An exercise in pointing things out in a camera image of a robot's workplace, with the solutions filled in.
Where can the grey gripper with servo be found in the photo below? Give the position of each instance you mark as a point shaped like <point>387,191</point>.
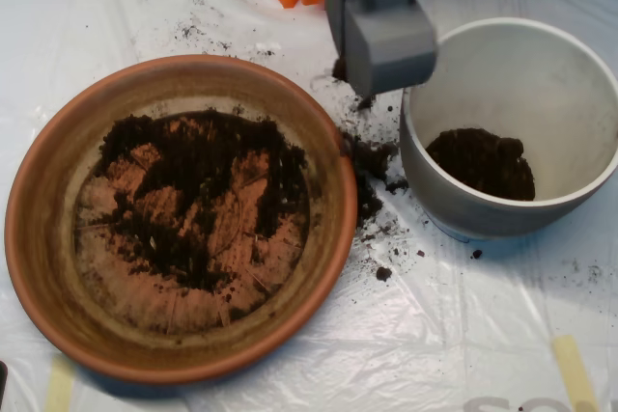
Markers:
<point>392,51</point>

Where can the dark soil heap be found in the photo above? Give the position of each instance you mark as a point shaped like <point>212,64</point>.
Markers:
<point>193,161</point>

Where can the spilled soil pile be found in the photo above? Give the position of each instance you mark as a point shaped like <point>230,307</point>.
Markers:
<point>372,166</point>

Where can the white ceramic pot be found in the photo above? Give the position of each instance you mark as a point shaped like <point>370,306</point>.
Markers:
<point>434,195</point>

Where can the dark brown food chunk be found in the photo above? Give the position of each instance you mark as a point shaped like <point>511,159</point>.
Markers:
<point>384,273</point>

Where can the small dark food piece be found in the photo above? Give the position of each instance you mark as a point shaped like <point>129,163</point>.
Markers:
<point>477,254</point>

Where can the terracotta clay saucer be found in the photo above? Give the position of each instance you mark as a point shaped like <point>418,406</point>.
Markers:
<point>43,238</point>

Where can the clear plastic cover sheet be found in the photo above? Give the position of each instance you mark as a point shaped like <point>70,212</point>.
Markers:
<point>434,335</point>

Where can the long beige masking tape strip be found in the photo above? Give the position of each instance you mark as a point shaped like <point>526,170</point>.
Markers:
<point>574,373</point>
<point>59,388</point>

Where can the black object at edge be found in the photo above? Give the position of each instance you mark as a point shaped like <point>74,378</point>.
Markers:
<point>3,380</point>

